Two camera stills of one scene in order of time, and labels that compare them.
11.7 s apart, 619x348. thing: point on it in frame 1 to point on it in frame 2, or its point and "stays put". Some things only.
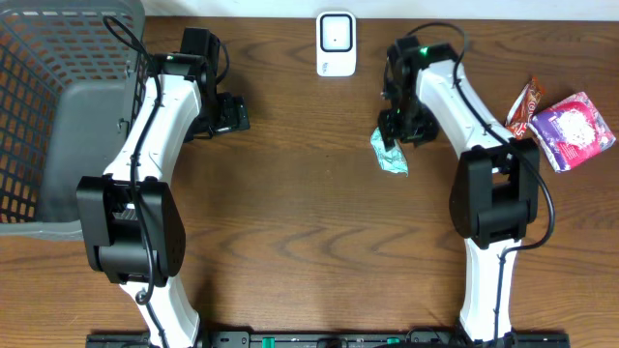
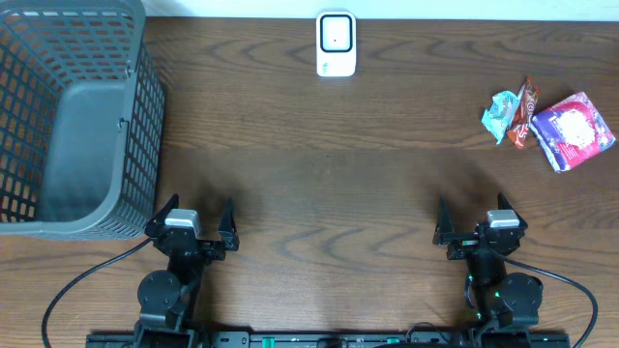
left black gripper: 232,116 to 194,245
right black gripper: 390,131 to 444,226
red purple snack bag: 572,132 stays put
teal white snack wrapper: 393,160 to 500,114
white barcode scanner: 337,43 stays put
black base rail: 334,339 stays put
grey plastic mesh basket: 73,75 stays put
